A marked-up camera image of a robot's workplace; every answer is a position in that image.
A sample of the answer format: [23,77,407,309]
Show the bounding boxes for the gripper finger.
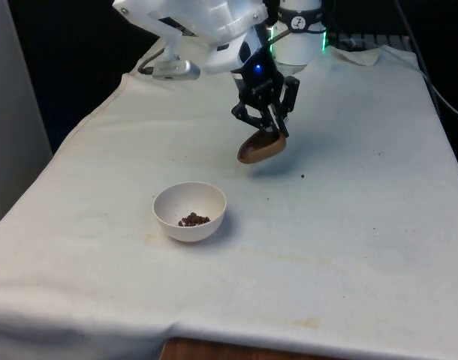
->
[231,100,274,133]
[270,76,303,138]

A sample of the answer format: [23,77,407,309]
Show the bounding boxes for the grey cabinet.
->
[0,0,54,234]

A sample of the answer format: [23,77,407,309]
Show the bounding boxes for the white bowl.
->
[152,181,227,243]

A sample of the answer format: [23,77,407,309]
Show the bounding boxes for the coffee beans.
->
[177,211,212,228]

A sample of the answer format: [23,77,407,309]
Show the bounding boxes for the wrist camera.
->
[149,59,202,81]

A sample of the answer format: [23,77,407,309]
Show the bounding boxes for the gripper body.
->
[231,50,286,105]

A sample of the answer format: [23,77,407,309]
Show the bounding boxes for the grey cable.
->
[137,46,169,76]

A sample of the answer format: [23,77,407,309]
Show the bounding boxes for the black cable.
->
[393,0,458,122]

